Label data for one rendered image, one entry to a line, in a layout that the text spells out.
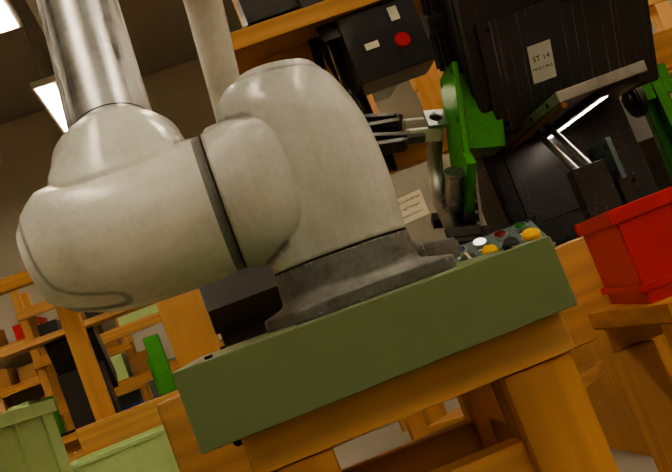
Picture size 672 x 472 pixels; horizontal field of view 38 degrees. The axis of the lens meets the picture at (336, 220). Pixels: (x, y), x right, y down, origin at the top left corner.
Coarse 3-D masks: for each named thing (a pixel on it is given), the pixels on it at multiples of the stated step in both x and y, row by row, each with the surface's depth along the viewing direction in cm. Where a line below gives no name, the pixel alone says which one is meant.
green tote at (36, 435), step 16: (48, 400) 133; (0, 416) 118; (16, 416) 122; (32, 416) 127; (48, 416) 132; (0, 432) 117; (16, 432) 121; (32, 432) 126; (48, 432) 129; (0, 448) 116; (16, 448) 120; (32, 448) 124; (48, 448) 128; (64, 448) 133; (0, 464) 114; (16, 464) 118; (32, 464) 122; (48, 464) 127; (64, 464) 131
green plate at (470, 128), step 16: (448, 80) 176; (464, 80) 173; (448, 96) 177; (464, 96) 173; (448, 112) 179; (464, 112) 171; (480, 112) 173; (448, 128) 180; (464, 128) 171; (480, 128) 172; (496, 128) 172; (448, 144) 181; (464, 144) 170; (480, 144) 172; (496, 144) 172
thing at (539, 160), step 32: (576, 128) 190; (608, 128) 191; (480, 160) 191; (512, 160) 188; (544, 160) 188; (576, 160) 189; (640, 160) 190; (480, 192) 199; (512, 192) 187; (544, 192) 188; (640, 192) 190; (544, 224) 187; (576, 224) 188
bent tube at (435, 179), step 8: (424, 112) 181; (432, 112) 182; (440, 112) 181; (432, 120) 179; (440, 120) 179; (432, 128) 178; (432, 144) 182; (440, 144) 182; (432, 152) 183; (440, 152) 183; (432, 160) 184; (440, 160) 184; (432, 168) 184; (440, 168) 184; (432, 176) 184; (440, 176) 184; (432, 184) 184; (440, 184) 184; (432, 192) 184; (440, 192) 183; (440, 200) 181; (440, 208) 179; (440, 216) 178; (448, 216) 176; (448, 224) 174; (456, 224) 174
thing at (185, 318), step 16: (240, 16) 213; (304, 48) 209; (320, 48) 209; (160, 304) 199; (176, 304) 199; (192, 304) 199; (176, 320) 199; (192, 320) 199; (208, 320) 199; (176, 336) 198; (192, 336) 198; (208, 336) 199; (176, 352) 198; (192, 352) 198; (208, 352) 198
